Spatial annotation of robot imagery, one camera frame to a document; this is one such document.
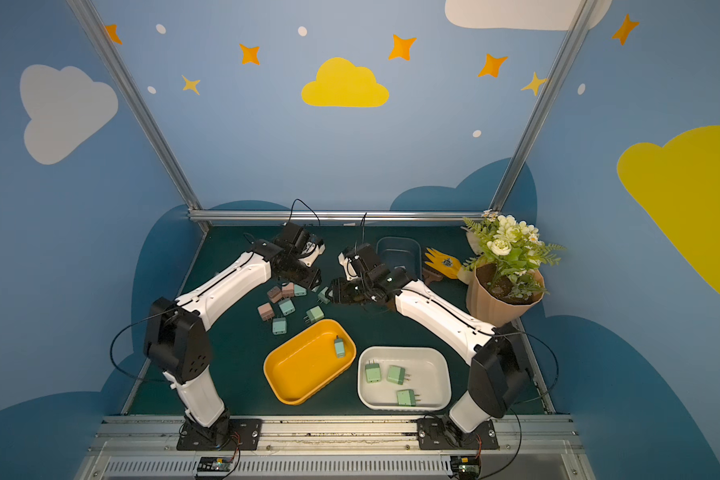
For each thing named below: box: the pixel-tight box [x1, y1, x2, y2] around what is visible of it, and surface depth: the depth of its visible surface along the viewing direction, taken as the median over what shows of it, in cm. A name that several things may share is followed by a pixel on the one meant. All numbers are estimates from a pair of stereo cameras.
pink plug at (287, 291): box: [281, 282, 295, 298], surface depth 101 cm
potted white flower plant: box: [462, 209, 567, 326], surface depth 81 cm
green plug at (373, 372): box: [365, 359, 381, 383], surface depth 85 cm
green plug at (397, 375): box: [386, 365, 411, 385], surface depth 84 cm
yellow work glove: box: [424, 247, 462, 279], surface depth 109 cm
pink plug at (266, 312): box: [257, 302, 275, 321], surface depth 97 cm
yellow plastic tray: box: [263, 319, 357, 405], surface depth 88 cm
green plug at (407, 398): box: [396, 389, 421, 407], surface depth 80 cm
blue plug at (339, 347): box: [334, 335, 345, 358], surface depth 88 cm
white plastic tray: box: [357, 346, 452, 412], surface depth 84 cm
